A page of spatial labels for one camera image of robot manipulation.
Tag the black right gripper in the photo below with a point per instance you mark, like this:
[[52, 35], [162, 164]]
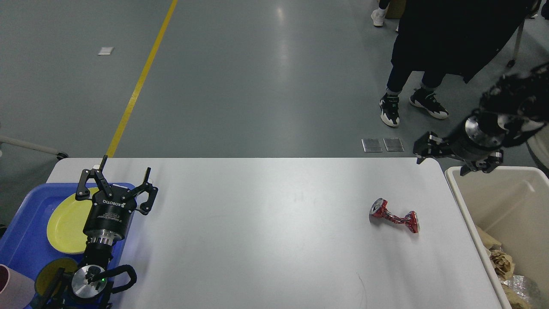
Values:
[[475, 141]]

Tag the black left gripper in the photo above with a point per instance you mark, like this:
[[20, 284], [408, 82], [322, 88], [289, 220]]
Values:
[[109, 216]]

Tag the yellow plate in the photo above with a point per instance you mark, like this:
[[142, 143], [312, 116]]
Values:
[[65, 227]]

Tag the brown paper bag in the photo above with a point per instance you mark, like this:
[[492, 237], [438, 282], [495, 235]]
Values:
[[488, 241], [515, 301]]

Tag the red foil wrapper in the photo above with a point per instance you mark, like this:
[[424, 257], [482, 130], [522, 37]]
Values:
[[410, 220]]

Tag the dark teal mug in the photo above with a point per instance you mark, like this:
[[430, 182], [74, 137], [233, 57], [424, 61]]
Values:
[[46, 275]]

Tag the pink mug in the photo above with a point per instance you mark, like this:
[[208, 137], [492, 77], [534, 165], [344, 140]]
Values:
[[16, 290]]

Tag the aluminium foil sheet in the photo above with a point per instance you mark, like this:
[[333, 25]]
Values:
[[526, 288]]

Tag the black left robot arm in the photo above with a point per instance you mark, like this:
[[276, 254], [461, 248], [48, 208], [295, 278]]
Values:
[[95, 280]]

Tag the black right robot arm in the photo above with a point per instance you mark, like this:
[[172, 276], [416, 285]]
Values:
[[512, 111]]

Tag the chair leg with caster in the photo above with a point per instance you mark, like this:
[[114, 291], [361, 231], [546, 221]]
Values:
[[33, 146]]

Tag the right metal floor plate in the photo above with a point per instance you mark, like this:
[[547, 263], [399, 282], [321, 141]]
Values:
[[393, 144]]

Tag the metal floor plate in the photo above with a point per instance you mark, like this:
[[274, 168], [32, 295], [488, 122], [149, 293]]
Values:
[[371, 145], [393, 144]]

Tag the beige plastic bin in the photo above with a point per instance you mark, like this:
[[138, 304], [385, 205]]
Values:
[[510, 204]]

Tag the left metal floor plate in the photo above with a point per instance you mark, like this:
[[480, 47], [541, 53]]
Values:
[[371, 145]]

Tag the blue plastic tray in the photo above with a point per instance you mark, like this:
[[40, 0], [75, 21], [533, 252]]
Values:
[[24, 247]]

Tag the crumpled brown paper ball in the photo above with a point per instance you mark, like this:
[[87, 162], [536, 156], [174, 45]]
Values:
[[503, 264]]

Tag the seated person in black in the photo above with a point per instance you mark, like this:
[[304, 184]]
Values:
[[446, 37]]

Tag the person in black leggings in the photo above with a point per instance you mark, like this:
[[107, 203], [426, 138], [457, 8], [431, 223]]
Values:
[[379, 14]]

